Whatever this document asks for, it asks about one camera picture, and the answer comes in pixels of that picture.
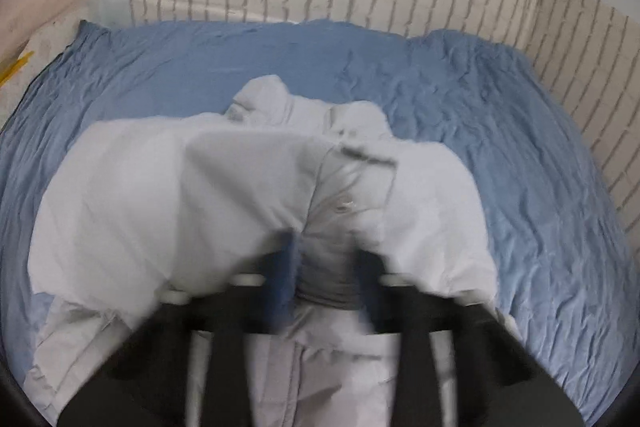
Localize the blue blanket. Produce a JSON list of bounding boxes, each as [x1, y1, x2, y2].
[[0, 19, 640, 427]]

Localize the floral bed sheet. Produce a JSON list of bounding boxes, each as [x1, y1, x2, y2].
[[0, 19, 83, 128]]

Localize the white padded jacket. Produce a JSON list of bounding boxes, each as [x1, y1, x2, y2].
[[22, 74, 521, 427]]

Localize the yellow flat strip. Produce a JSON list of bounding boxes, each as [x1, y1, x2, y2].
[[0, 51, 36, 88]]

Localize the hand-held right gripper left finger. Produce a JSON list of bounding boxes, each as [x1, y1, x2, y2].
[[57, 232, 306, 427]]

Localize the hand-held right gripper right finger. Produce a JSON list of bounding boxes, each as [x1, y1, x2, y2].
[[350, 247, 586, 427]]

